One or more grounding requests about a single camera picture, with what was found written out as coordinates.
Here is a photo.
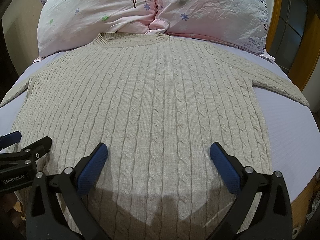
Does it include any beige cable-knit sweater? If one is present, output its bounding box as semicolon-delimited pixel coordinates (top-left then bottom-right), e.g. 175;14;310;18
1;33;308;239

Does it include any floral pink pillow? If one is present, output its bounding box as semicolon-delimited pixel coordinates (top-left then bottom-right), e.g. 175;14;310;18
37;0;157;57
148;0;269;57

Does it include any wooden bed frame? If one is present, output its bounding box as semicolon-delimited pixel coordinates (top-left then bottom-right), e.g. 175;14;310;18
265;0;320;240

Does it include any right floral pink pillow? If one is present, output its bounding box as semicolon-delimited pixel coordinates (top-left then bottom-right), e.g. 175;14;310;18
148;0;269;57

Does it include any left floral pink pillow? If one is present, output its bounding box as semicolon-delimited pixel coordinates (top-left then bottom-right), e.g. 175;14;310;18
37;0;157;57

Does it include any lavender bed sheet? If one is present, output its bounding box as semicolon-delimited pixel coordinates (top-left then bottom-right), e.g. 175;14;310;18
1;43;319;201

